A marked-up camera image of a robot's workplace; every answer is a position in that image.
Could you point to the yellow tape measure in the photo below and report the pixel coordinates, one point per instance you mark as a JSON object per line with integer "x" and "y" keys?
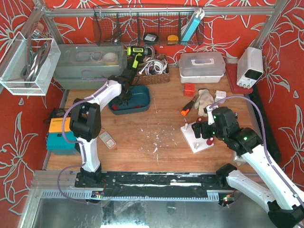
{"x": 172, "y": 40}

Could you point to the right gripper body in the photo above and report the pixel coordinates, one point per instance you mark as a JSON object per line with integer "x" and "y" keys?
{"x": 197, "y": 129}

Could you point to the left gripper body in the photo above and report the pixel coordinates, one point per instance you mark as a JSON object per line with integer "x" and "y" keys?
{"x": 126, "y": 95}

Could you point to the clear acrylic box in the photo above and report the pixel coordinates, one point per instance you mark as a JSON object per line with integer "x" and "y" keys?
{"x": 27, "y": 67}

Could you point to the black wire basket shelf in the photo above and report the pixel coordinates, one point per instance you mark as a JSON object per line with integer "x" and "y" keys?
{"x": 126, "y": 25}

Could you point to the wicker basket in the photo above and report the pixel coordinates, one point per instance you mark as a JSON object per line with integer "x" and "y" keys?
{"x": 152, "y": 72}

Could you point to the green yellow cordless drill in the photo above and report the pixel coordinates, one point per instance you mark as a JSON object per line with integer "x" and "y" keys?
{"x": 137, "y": 54}

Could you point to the white peg base plate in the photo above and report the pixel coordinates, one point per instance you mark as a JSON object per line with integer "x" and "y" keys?
{"x": 196, "y": 145}

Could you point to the white cotton work glove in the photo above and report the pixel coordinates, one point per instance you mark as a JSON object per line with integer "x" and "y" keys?
{"x": 204, "y": 99}

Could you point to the orange cube power socket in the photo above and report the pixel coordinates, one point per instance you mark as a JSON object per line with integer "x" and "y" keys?
{"x": 189, "y": 89}

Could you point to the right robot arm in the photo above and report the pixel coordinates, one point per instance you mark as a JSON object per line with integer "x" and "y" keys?
{"x": 282, "y": 200}

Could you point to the white cube power socket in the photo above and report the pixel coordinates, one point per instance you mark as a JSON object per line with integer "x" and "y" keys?
{"x": 219, "y": 95}

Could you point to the blue white book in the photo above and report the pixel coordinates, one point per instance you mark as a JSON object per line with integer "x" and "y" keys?
{"x": 190, "y": 27}

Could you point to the black tape measure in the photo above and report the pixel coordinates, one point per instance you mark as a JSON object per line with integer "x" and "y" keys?
{"x": 150, "y": 39}

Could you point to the white plastic storage box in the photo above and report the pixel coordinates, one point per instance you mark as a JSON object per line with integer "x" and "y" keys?
{"x": 201, "y": 67}

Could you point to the orange teal device box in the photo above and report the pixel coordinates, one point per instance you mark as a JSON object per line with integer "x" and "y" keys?
{"x": 56, "y": 142}

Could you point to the white box with warning label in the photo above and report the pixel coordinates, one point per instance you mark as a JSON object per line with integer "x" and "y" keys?
{"x": 107, "y": 140}

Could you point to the orange black screwdriver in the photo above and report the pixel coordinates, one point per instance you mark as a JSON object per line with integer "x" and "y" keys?
{"x": 188, "y": 106}

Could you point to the grey plastic storage box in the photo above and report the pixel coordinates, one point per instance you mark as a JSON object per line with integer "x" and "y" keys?
{"x": 85, "y": 66}

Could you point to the white power supply unit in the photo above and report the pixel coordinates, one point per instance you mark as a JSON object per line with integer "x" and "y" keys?
{"x": 249, "y": 67}

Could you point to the teal plastic tray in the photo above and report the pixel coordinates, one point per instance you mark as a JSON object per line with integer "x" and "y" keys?
{"x": 140, "y": 96}

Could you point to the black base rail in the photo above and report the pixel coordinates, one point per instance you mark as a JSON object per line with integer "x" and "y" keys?
{"x": 153, "y": 184}

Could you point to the red tray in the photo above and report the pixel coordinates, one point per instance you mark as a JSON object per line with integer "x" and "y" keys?
{"x": 231, "y": 72}

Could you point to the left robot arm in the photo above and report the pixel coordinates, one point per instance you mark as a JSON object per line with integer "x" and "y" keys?
{"x": 85, "y": 122}

